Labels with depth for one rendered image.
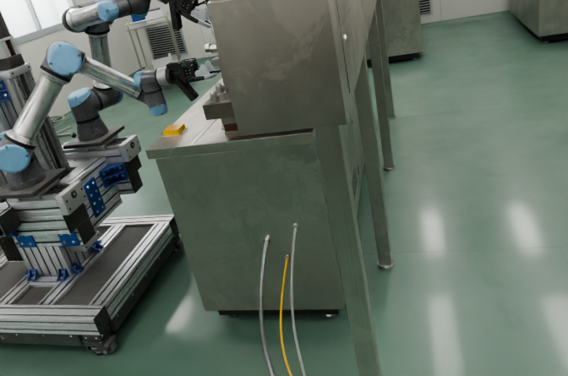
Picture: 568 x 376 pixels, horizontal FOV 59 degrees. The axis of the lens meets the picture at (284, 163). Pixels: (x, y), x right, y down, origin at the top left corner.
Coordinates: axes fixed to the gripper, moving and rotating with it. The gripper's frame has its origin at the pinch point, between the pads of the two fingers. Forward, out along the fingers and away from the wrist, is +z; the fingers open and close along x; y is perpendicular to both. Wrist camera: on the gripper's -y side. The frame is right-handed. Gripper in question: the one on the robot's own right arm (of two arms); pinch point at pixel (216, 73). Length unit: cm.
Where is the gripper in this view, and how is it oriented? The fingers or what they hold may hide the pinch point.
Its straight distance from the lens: 205.0
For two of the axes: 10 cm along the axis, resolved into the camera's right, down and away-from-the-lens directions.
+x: 2.0, -4.4, 8.7
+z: 9.6, -0.9, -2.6
